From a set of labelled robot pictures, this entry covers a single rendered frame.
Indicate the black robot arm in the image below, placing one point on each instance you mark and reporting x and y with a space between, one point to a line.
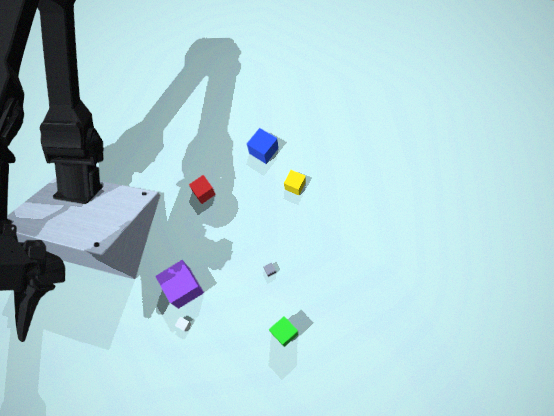
68 136

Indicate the blue block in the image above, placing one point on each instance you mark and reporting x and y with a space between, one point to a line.
262 145

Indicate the purple block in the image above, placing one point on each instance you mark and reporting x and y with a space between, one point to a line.
179 284

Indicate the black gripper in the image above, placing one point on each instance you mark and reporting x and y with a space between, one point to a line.
25 302

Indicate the yellow cube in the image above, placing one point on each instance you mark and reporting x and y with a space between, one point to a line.
294 182

